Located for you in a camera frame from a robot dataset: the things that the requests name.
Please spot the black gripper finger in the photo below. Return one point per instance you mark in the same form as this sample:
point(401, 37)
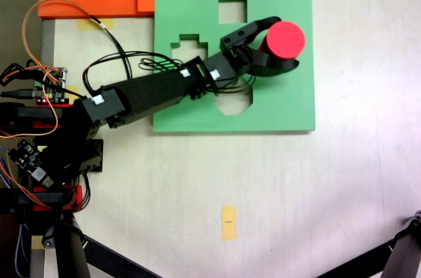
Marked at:
point(273, 67)
point(263, 25)

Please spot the red cylinder block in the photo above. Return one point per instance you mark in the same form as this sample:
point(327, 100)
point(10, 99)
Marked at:
point(285, 39)

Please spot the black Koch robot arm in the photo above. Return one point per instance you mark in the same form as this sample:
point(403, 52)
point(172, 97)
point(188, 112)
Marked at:
point(148, 94)

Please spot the green shape sorting board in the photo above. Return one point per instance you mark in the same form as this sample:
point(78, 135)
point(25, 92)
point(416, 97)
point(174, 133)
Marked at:
point(283, 104)

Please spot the yellow masking tape piece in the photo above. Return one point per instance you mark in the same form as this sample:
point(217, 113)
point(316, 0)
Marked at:
point(228, 223)
point(89, 24)

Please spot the small controller circuit board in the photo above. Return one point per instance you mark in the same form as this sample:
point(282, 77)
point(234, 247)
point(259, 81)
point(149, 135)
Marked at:
point(52, 92)

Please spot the red black table clamp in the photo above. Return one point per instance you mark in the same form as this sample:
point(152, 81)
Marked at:
point(70, 194)
point(33, 117)

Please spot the black driver circuit board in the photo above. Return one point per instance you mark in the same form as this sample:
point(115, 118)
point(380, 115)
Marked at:
point(28, 156)

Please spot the black smooth-legged tripod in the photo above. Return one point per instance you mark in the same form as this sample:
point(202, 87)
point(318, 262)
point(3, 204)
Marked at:
point(70, 258)

